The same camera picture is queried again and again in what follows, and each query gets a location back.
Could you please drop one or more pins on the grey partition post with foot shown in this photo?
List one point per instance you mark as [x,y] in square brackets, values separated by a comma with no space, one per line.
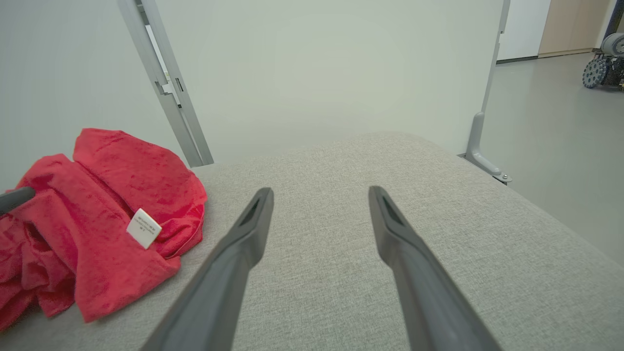
[480,141]

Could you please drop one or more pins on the beige wooden door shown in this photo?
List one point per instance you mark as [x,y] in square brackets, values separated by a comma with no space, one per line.
[573,24]

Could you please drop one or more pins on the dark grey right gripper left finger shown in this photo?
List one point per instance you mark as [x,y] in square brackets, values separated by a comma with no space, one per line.
[219,282]

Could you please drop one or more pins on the wheeled robot base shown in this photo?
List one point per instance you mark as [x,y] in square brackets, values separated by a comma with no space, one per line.
[604,63]

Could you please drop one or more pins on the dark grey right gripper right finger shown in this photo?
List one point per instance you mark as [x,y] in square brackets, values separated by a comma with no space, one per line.
[429,302]

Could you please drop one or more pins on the grey double partition post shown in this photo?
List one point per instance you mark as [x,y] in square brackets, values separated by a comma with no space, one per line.
[168,92]

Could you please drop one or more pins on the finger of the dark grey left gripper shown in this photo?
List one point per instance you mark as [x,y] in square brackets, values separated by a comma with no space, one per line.
[14,199]

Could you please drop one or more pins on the red shirt with white sleeves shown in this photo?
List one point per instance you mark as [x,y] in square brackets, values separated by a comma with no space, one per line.
[97,204]

